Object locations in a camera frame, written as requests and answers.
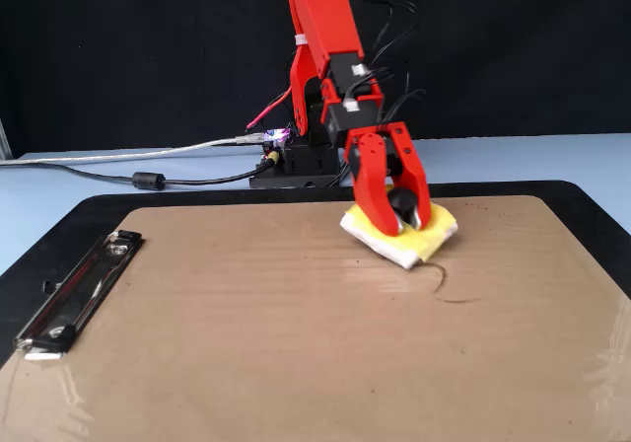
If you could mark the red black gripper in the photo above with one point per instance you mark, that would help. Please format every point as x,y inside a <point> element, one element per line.
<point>397,138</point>

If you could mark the yellow white sponge with knob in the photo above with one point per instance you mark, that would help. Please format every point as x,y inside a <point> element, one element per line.
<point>424,247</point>

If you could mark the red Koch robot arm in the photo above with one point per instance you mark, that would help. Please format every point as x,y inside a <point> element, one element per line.
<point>320,13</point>

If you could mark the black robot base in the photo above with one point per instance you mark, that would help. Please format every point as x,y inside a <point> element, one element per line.
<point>305,166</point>

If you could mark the robot controller circuit board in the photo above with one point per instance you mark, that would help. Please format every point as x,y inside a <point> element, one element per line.
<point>276,136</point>

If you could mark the white zip tie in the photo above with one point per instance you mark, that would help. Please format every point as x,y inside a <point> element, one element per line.
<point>301,40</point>

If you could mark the brown clipboard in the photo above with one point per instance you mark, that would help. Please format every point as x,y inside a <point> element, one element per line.
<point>296,353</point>

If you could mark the black backdrop cloth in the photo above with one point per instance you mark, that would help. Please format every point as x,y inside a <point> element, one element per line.
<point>98,42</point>

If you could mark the silver metal clipboard clip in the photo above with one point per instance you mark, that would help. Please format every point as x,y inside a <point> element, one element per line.
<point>74,294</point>

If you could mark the grey metal frame post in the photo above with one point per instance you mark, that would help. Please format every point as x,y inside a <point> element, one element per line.
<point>4,138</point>

